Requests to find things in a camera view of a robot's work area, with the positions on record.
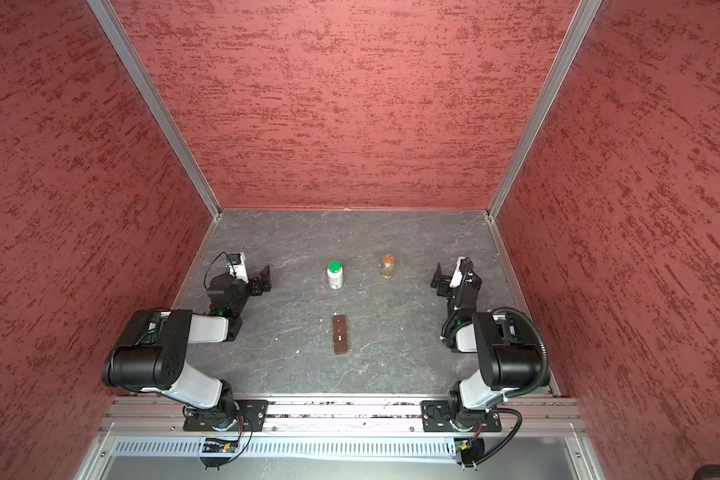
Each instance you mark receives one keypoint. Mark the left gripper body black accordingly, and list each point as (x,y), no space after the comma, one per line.
(252,285)

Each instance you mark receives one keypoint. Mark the white pill bottle green cap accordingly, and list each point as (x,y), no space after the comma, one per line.
(335,275)

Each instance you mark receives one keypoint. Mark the brown weekly pill organizer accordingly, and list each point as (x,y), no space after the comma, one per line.
(340,339)

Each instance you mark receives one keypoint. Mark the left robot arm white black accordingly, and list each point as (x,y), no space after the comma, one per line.
(150,355)

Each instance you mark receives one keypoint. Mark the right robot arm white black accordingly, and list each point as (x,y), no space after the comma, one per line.
(513,360)

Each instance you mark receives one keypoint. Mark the small clear orange-cap bottle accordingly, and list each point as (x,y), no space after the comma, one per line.
(388,266)

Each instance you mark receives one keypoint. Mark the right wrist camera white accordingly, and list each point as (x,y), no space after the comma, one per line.
(457,277)

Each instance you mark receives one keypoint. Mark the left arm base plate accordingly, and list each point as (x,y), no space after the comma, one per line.
(250,412)

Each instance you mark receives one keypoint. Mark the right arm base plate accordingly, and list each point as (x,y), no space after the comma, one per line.
(435,415)

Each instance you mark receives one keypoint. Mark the left controller board with wires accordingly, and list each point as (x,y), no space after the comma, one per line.
(219,446)

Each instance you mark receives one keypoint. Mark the controller board with wires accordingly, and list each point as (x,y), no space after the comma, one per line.
(473,452)
(219,446)

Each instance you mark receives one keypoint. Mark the aluminium front rail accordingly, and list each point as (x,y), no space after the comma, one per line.
(331,415)

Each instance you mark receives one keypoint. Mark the right controller board with wires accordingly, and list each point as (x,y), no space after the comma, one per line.
(473,452)

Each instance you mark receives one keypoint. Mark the white slotted cable duct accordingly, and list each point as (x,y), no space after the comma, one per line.
(415,449)

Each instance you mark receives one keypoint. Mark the right aluminium corner post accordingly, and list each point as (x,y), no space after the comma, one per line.
(578,28)

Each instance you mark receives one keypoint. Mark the aluminium corner post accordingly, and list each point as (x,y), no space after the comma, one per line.
(578,28)
(107,18)

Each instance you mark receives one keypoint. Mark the left aluminium corner post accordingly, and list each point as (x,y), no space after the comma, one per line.
(107,18)

